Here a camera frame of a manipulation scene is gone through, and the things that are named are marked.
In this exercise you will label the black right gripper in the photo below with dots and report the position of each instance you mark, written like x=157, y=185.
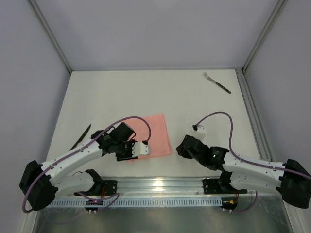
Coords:
x=185, y=148

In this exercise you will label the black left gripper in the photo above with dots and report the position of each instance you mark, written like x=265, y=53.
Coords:
x=127, y=152

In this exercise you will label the pink satin napkin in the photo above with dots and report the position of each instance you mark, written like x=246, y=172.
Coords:
x=159, y=141

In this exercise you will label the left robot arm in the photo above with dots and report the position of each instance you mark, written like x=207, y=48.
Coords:
x=42, y=183

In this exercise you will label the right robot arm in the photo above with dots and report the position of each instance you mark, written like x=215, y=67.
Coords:
x=288, y=180

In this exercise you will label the left controller board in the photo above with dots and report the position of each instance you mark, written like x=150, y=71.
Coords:
x=92, y=205

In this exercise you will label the controller board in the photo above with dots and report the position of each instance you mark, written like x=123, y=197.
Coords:
x=92, y=205
x=228, y=204

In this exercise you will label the right controller board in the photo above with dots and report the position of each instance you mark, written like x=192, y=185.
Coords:
x=228, y=204

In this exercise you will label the metal fork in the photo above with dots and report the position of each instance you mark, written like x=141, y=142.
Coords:
x=216, y=83

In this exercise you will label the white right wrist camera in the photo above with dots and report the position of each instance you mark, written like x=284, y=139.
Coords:
x=199, y=132

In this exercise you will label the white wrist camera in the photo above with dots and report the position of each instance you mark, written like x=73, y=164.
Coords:
x=140, y=149
x=199, y=132

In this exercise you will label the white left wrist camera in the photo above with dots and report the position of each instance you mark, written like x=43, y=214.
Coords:
x=140, y=149

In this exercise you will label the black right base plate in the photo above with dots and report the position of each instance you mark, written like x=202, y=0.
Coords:
x=211, y=187

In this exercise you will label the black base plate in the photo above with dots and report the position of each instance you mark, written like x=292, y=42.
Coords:
x=211, y=187
x=108, y=188

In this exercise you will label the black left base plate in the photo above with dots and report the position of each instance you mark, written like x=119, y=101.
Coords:
x=108, y=188

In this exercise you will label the slotted cable duct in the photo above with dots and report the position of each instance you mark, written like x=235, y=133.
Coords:
x=141, y=202

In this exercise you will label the aluminium right side rail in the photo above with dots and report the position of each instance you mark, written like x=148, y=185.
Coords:
x=260, y=136

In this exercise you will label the right frame post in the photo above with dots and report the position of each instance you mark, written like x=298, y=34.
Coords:
x=270, y=22

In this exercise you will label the frame post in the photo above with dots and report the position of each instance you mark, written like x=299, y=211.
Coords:
x=49, y=33
x=270, y=22

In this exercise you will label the left frame post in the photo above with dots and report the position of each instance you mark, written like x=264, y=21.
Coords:
x=49, y=33

